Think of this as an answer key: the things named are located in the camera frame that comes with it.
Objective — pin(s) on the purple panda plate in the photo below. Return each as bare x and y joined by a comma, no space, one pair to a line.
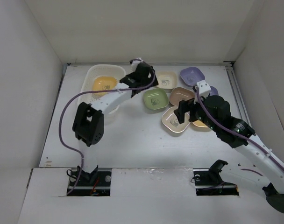
214,91
191,76

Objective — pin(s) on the brown panda plate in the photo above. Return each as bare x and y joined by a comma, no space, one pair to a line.
178,94

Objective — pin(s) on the cream panda plate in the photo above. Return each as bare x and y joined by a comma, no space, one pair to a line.
171,124
167,80

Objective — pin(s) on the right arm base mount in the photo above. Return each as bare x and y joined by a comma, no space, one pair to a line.
208,181

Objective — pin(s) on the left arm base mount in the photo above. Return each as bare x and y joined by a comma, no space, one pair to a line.
96,183

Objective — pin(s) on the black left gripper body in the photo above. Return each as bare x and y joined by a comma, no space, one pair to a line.
147,81

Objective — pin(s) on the purple panda plate near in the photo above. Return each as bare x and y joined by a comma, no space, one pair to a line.
214,91

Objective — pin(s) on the white perforated plastic bin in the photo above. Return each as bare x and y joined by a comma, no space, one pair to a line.
97,71

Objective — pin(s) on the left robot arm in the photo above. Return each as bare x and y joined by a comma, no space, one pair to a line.
88,124

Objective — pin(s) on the green panda plate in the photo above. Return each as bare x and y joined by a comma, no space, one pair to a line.
155,99

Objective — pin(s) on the yellow panda plate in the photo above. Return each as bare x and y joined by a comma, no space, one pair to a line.
104,83
199,126

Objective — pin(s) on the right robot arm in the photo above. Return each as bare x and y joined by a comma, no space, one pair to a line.
215,113

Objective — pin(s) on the purple panda plate far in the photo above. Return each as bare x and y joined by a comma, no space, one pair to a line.
191,76

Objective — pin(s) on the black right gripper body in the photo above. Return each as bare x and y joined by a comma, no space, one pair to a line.
195,113

